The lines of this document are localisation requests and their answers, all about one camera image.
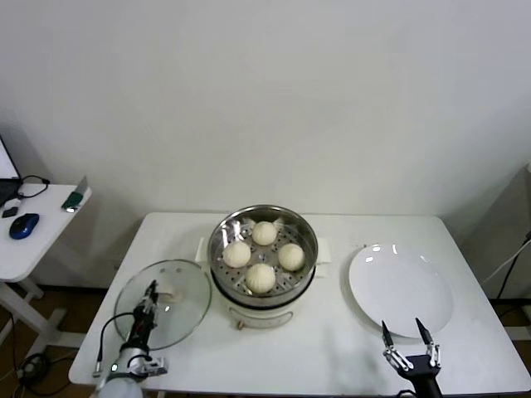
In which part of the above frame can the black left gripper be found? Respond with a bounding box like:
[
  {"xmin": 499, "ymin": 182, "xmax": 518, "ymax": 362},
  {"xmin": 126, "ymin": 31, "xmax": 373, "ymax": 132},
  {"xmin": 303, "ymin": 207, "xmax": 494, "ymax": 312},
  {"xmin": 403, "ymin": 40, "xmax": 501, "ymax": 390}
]
[{"xmin": 129, "ymin": 279, "xmax": 162, "ymax": 347}]

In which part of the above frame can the white steamed baozi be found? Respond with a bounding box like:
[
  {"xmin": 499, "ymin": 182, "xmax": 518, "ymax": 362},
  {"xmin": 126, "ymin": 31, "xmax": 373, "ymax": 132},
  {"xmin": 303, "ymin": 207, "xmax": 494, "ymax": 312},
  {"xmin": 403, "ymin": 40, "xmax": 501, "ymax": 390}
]
[
  {"xmin": 222, "ymin": 241, "xmax": 252, "ymax": 269},
  {"xmin": 276, "ymin": 243, "xmax": 306, "ymax": 272},
  {"xmin": 251, "ymin": 221, "xmax": 279, "ymax": 246},
  {"xmin": 245, "ymin": 263, "xmax": 277, "ymax": 294}
]

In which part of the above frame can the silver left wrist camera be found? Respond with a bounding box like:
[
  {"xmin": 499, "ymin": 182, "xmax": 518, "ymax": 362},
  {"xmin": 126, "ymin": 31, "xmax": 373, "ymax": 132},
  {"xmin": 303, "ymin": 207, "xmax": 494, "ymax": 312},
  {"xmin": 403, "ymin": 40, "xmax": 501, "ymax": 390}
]
[{"xmin": 139, "ymin": 357, "xmax": 169, "ymax": 376}]

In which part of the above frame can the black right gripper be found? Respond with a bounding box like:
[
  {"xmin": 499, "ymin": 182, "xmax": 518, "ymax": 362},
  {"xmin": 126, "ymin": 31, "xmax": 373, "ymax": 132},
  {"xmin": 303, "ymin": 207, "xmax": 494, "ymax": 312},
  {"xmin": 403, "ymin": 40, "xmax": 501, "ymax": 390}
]
[{"xmin": 382, "ymin": 317, "xmax": 442, "ymax": 398}]

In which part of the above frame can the black laptop cable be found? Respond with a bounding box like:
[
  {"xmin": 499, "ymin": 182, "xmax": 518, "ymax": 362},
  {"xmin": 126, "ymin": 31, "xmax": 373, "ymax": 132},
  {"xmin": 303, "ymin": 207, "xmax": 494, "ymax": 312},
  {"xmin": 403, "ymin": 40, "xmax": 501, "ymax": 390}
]
[{"xmin": 16, "ymin": 175, "xmax": 51, "ymax": 200}]

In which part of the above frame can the cream electric cooking pot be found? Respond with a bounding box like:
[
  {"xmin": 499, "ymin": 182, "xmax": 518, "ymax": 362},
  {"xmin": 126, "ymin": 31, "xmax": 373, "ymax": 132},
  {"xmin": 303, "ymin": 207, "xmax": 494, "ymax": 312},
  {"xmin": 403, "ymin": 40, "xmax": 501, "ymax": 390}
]
[{"xmin": 207, "ymin": 265, "xmax": 327, "ymax": 331}]

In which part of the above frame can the perforated steel steamer basket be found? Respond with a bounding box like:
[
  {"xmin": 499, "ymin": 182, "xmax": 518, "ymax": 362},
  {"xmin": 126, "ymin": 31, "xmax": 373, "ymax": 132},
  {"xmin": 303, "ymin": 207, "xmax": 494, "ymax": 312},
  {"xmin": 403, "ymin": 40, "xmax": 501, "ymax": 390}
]
[{"xmin": 195, "ymin": 204, "xmax": 334, "ymax": 308}]

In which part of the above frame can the green circuit board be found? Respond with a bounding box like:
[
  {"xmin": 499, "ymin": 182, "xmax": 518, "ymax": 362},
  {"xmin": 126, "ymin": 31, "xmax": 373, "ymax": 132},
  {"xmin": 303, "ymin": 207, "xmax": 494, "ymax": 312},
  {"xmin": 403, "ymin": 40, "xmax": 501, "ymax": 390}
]
[{"xmin": 61, "ymin": 176, "xmax": 90, "ymax": 214}]

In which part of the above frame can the white wall cable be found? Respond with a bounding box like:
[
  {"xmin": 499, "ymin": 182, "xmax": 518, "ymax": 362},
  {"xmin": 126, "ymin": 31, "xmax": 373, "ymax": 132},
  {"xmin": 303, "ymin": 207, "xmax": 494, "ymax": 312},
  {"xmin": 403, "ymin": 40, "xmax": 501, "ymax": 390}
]
[{"xmin": 482, "ymin": 239, "xmax": 531, "ymax": 284}]

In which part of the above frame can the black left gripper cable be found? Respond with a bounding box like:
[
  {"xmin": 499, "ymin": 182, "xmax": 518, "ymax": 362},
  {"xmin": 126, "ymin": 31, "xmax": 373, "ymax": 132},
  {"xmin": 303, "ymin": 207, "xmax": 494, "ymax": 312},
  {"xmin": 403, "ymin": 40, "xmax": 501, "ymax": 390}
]
[{"xmin": 94, "ymin": 313, "xmax": 138, "ymax": 376}]

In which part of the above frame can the round glass pot lid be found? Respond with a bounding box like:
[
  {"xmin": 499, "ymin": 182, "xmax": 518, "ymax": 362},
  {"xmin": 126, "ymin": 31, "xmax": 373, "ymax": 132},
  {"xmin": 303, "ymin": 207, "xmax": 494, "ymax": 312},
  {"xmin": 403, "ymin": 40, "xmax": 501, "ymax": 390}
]
[{"xmin": 114, "ymin": 259, "xmax": 212, "ymax": 352}]

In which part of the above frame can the white side desk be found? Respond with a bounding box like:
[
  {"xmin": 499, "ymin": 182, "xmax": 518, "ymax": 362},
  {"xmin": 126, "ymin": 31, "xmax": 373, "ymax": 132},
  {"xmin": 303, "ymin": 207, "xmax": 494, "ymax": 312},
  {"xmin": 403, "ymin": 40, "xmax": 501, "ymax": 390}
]
[{"xmin": 0, "ymin": 183, "xmax": 93, "ymax": 349}]

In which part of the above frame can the black laptop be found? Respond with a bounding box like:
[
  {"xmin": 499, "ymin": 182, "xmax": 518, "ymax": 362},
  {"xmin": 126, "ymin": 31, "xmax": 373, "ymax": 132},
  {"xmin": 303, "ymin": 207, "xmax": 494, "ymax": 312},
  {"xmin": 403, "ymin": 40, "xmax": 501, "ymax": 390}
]
[{"xmin": 0, "ymin": 134, "xmax": 22, "ymax": 208}]

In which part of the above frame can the white stand foot bar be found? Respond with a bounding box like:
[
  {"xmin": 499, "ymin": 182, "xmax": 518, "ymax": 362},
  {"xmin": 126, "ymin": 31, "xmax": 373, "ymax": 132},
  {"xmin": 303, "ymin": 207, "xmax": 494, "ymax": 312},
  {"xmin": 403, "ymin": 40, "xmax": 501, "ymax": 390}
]
[{"xmin": 504, "ymin": 325, "xmax": 531, "ymax": 342}]

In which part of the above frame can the large white plate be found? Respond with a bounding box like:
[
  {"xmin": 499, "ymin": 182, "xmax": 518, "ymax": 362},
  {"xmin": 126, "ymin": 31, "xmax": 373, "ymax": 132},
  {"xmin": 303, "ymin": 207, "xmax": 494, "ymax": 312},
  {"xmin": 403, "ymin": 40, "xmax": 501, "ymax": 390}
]
[{"xmin": 348, "ymin": 243, "xmax": 455, "ymax": 339}]

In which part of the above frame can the black wall cable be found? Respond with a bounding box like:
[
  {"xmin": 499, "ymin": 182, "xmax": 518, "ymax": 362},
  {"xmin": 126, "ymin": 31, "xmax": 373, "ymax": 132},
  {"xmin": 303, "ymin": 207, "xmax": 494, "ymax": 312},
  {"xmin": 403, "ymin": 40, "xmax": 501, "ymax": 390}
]
[{"xmin": 496, "ymin": 231, "xmax": 531, "ymax": 300}]

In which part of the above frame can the floor cable bundle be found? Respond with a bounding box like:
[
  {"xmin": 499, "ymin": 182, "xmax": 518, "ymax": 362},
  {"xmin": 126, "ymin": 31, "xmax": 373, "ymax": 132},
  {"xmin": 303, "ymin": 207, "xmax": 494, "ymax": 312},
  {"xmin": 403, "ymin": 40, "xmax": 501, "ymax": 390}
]
[{"xmin": 14, "ymin": 350, "xmax": 80, "ymax": 397}]

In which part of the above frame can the blue computer mouse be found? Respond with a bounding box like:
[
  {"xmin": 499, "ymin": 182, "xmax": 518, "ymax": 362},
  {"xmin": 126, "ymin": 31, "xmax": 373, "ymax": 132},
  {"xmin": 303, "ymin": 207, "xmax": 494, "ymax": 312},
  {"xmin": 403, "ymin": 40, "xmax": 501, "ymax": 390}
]
[{"xmin": 8, "ymin": 213, "xmax": 41, "ymax": 240}]

